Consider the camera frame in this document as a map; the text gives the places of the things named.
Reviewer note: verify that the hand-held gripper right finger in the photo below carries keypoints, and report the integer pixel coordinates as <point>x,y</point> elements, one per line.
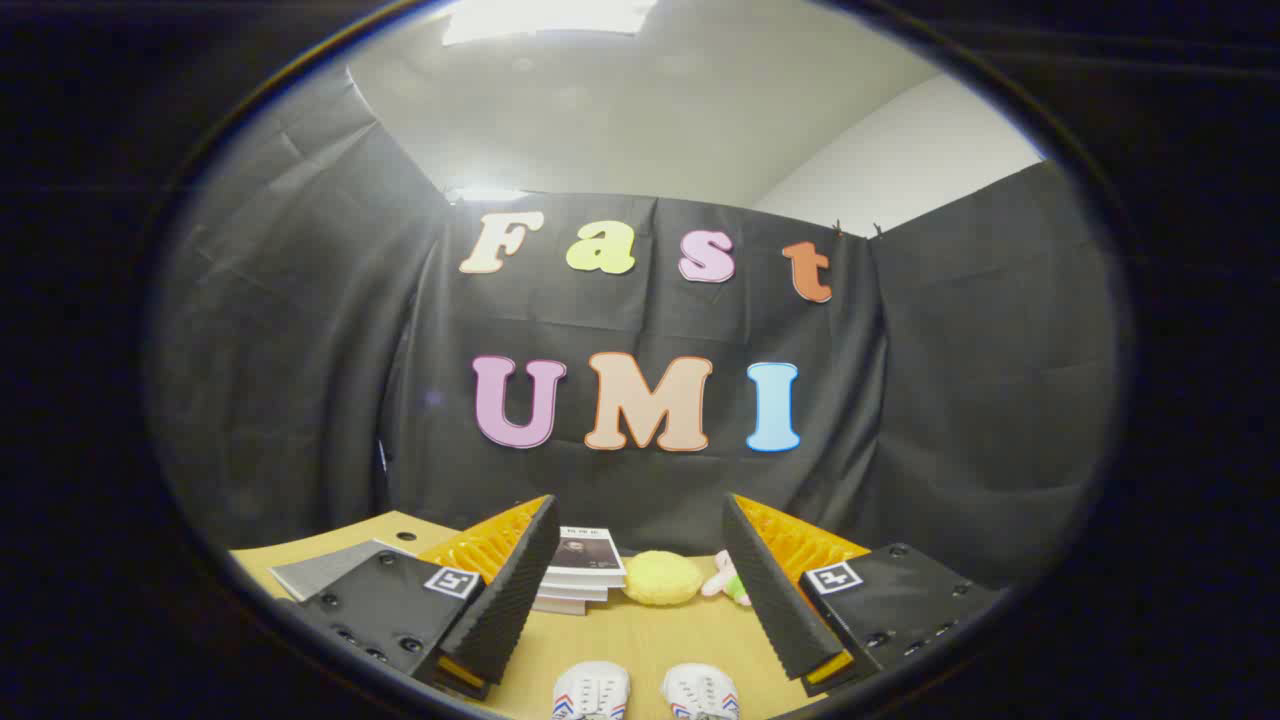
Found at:
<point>775,600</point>

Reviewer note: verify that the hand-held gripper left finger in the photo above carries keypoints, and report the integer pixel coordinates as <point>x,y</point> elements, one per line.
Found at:
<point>510,600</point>

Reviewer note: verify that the white canvas shoe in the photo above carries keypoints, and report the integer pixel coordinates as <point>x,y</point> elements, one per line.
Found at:
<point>700,692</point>
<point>592,692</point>

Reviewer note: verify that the grey storage box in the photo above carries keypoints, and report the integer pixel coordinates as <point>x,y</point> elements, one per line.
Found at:
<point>320,570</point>

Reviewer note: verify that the brown book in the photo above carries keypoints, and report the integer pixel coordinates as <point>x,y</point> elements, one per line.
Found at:
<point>558,606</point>

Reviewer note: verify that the pink and green plush toy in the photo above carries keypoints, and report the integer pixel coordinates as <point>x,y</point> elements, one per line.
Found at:
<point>725,585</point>

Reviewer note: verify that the plain white book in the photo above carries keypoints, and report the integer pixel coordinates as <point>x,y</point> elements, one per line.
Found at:
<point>570,594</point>

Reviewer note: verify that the white book with portrait cover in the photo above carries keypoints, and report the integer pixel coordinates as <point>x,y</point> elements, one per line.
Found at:
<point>587,555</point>

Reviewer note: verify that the round yellow plush cushion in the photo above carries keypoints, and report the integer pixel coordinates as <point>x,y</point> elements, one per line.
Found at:
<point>662,578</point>

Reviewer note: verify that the black backdrop cloth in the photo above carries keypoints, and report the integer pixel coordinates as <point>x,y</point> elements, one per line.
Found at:
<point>300,350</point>

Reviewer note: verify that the ceiling light panel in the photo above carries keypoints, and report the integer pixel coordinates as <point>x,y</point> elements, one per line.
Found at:
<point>545,20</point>

